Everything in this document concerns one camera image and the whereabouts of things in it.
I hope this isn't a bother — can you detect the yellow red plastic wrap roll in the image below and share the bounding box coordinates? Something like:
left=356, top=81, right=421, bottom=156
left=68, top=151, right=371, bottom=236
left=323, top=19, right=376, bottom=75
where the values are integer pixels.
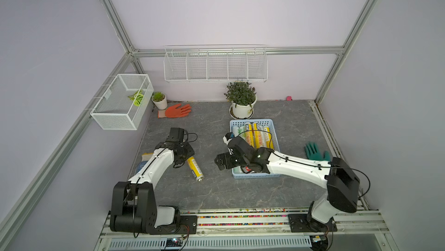
left=244, top=122, right=255, bottom=147

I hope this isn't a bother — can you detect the white green plastic wrap roll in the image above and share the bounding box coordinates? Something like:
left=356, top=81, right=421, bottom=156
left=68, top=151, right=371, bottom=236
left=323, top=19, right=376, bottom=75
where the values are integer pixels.
left=231, top=126, right=245, bottom=138

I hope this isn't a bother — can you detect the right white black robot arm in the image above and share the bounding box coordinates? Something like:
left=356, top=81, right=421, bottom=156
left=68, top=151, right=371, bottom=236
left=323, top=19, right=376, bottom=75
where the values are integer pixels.
left=214, top=133, right=363, bottom=234

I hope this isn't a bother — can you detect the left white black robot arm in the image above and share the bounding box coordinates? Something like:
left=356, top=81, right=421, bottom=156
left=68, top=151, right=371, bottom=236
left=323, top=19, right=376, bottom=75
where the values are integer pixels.
left=109, top=128, right=195, bottom=236

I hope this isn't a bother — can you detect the light blue plastic basket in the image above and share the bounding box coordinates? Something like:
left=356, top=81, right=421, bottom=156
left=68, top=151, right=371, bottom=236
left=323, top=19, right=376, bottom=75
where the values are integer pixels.
left=229, top=119, right=285, bottom=179

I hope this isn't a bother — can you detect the green toy in basket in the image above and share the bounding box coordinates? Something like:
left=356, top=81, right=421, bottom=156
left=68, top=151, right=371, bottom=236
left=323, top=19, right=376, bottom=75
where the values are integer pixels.
left=128, top=90, right=144, bottom=107

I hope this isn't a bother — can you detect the blue white work glove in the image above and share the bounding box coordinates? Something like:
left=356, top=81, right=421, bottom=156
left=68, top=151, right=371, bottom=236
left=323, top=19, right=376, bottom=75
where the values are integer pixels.
left=134, top=153, right=153, bottom=174

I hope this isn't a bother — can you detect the red rubber glove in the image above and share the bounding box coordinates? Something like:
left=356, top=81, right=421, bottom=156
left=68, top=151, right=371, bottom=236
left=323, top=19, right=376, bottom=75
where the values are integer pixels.
left=158, top=104, right=192, bottom=118

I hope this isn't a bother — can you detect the small potted green plant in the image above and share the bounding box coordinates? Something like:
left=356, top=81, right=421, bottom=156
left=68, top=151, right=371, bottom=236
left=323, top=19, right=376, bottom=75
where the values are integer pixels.
left=152, top=92, right=168, bottom=110

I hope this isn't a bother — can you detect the large potted green plant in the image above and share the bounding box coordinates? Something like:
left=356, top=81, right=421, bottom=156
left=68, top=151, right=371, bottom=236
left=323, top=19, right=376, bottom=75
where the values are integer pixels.
left=224, top=82, right=257, bottom=119

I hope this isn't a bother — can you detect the green rubber glove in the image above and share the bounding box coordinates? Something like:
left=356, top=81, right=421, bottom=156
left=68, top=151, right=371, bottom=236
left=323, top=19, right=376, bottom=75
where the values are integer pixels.
left=304, top=142, right=331, bottom=161

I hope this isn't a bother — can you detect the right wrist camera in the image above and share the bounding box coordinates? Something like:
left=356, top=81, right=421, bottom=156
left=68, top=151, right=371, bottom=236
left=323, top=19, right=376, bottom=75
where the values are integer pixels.
left=223, top=132, right=235, bottom=145

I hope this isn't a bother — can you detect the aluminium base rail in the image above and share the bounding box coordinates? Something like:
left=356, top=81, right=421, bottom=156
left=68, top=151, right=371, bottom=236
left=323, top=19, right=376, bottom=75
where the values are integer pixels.
left=95, top=208, right=398, bottom=251

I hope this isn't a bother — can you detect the white wire side basket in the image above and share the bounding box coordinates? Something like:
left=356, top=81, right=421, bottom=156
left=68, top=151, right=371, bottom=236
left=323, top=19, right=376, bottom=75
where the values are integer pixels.
left=90, top=74, right=154, bottom=130

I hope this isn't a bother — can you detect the white wire wall shelf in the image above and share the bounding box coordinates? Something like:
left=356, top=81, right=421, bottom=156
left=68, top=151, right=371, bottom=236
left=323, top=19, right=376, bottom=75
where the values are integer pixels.
left=163, top=45, right=268, bottom=82

